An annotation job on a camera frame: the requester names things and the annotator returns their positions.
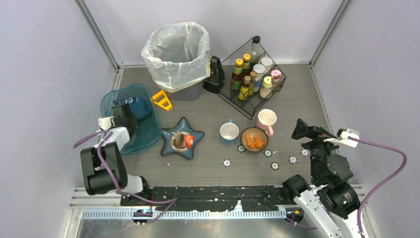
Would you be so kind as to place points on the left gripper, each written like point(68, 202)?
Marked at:
point(124, 114)

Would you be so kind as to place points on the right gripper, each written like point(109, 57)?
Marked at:
point(312, 131)

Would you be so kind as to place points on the brown bowl with nuggets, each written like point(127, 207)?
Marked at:
point(254, 139)

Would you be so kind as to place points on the yellow cap spice jar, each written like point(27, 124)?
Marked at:
point(266, 86)

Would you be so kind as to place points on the blue star-shaped plate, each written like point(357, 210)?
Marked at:
point(174, 139)

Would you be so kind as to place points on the pink cap spice jar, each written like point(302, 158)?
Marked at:
point(276, 76)

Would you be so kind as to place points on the small brown cap bottle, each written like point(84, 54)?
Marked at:
point(244, 88)

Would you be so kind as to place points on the glass jar white beads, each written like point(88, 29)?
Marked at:
point(267, 62)

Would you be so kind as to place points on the yellow cap sauce bottle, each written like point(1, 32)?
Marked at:
point(246, 65)
point(236, 74)

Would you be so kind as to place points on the dark blue plate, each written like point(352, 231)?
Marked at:
point(137, 105)

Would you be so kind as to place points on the small yellow oil bottle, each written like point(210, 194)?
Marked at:
point(252, 83)

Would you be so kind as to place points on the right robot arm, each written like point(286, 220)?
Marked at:
point(333, 204)

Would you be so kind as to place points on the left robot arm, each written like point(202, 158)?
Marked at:
point(103, 169)

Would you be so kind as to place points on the teal transparent plastic tub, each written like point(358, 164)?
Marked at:
point(148, 128)

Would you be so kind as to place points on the pink mug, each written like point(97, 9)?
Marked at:
point(266, 120)

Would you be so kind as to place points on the yellow plastic holder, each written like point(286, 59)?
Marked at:
point(161, 99)

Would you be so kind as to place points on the red poker chip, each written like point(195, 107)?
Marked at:
point(274, 166)

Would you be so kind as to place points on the shrimp on plate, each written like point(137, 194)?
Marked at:
point(189, 141)

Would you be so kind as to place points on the blue floral mug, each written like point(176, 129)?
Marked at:
point(228, 133)

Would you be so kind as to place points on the grey trash bin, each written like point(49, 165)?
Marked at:
point(188, 94)

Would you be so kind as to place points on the white trash bag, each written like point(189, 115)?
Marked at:
point(178, 55)

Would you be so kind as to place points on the black cap glass bottle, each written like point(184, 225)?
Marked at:
point(255, 51)

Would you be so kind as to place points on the black device behind bin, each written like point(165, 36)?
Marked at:
point(215, 81)

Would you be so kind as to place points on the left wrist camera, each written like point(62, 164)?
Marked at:
point(106, 123)

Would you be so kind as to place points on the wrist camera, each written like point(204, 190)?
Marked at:
point(106, 123)
point(343, 137)

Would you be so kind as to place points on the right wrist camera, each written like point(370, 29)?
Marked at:
point(343, 137)

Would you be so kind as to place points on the black wire rack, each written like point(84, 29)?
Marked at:
point(253, 103)

